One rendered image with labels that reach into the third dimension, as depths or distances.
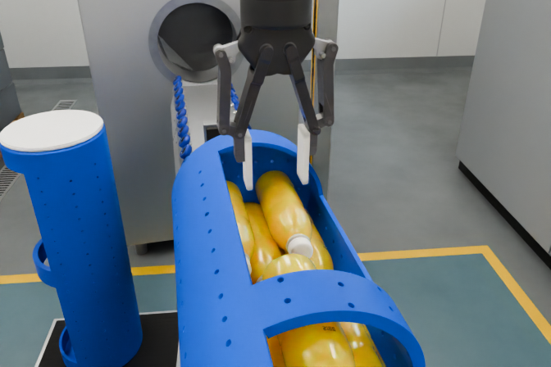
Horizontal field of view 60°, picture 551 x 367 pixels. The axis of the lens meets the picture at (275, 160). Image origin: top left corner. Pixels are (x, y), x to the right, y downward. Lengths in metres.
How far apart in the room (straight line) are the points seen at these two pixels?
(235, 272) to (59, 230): 1.00
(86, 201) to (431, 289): 1.63
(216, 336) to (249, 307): 0.05
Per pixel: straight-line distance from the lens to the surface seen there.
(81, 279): 1.63
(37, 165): 1.43
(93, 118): 1.55
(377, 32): 5.40
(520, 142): 2.85
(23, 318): 2.48
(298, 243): 0.76
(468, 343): 2.27
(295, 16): 0.49
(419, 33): 5.56
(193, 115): 1.78
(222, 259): 0.61
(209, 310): 0.57
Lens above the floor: 1.59
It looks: 28 degrees down
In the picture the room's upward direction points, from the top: straight up
